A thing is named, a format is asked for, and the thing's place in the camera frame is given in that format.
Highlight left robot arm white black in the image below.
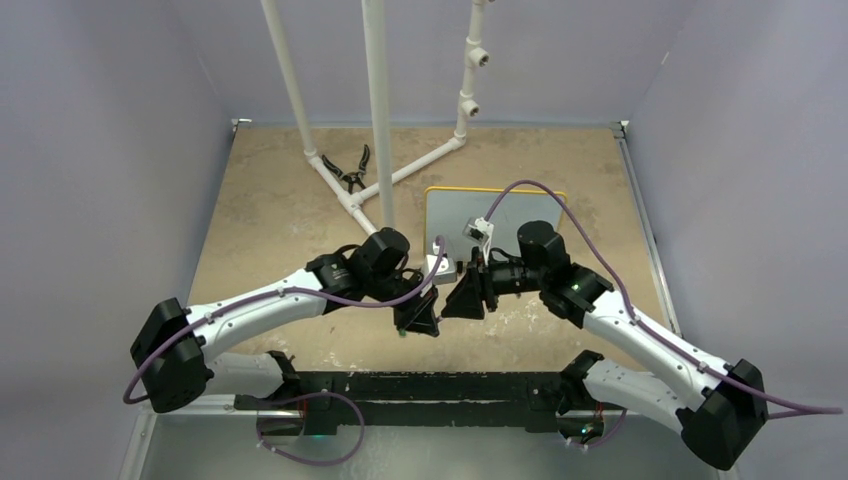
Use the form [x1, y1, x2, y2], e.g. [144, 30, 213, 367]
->
[122, 227, 447, 413]

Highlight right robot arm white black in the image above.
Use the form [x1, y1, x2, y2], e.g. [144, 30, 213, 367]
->
[442, 218, 768, 471]

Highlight black handled pliers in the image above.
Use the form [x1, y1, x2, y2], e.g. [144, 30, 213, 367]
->
[320, 143, 373, 195]

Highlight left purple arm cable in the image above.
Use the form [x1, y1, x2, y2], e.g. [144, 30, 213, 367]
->
[122, 235, 448, 406]

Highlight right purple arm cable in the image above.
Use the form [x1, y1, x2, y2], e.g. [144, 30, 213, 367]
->
[483, 180, 845, 421]

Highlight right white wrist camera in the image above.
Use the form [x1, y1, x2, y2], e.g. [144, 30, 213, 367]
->
[463, 217, 495, 265]

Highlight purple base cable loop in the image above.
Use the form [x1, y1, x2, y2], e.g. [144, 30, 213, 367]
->
[255, 392, 367, 467]

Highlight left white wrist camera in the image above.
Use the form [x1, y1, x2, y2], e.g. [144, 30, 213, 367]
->
[422, 254, 458, 285]

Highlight white PVC pipe frame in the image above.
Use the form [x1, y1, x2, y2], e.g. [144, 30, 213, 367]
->
[260, 0, 491, 235]

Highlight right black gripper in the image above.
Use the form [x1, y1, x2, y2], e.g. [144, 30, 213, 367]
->
[442, 246, 546, 319]

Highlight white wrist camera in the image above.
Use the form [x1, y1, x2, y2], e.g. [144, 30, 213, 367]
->
[422, 254, 458, 285]
[463, 217, 495, 265]

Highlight aluminium extrusion frame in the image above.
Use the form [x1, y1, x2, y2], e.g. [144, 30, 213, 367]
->
[120, 398, 741, 479]

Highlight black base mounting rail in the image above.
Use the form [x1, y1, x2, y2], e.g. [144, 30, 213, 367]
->
[234, 371, 597, 435]

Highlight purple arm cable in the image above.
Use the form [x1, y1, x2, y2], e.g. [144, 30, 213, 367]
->
[122, 235, 448, 406]
[483, 180, 845, 421]

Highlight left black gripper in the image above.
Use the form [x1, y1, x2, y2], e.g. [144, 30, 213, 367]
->
[367, 268, 439, 335]

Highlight yellow framed whiteboard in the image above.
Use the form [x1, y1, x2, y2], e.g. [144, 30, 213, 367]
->
[424, 186, 564, 261]

